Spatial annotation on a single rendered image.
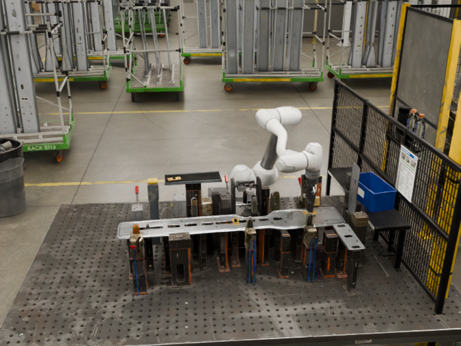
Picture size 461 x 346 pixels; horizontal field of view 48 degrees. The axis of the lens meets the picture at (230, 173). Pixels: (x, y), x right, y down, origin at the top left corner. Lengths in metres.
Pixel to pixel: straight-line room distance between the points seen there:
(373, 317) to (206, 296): 0.93
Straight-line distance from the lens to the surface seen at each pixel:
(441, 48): 4.94
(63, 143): 6.81
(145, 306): 3.01
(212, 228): 3.09
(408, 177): 3.23
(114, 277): 3.27
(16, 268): 4.89
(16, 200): 5.70
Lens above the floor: 2.54
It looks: 24 degrees down
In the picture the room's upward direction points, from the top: straight up
